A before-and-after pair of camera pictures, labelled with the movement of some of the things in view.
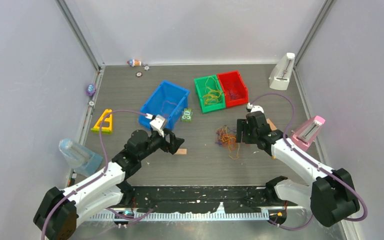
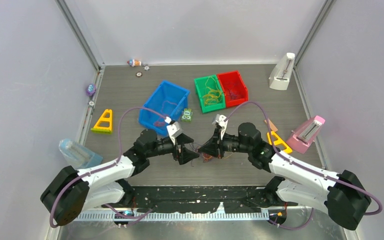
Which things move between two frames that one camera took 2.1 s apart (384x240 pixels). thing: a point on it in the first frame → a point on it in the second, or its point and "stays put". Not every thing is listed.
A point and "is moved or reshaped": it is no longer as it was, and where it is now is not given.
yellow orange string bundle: (214, 93) stays put
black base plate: (235, 199) stays put
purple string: (233, 94) stays put
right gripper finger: (241, 126) → (210, 147)
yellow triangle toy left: (106, 130) stays put
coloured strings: (225, 137) is moved or reshaped
